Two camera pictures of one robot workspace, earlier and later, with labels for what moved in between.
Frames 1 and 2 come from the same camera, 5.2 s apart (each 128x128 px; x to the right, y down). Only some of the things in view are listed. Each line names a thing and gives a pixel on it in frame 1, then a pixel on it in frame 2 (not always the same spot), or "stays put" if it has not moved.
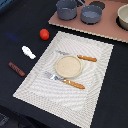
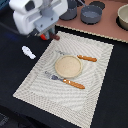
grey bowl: [90, 14] stays put
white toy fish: [28, 52] stays put
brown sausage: [16, 69] -> [54, 36]
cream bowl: [122, 17] stays put
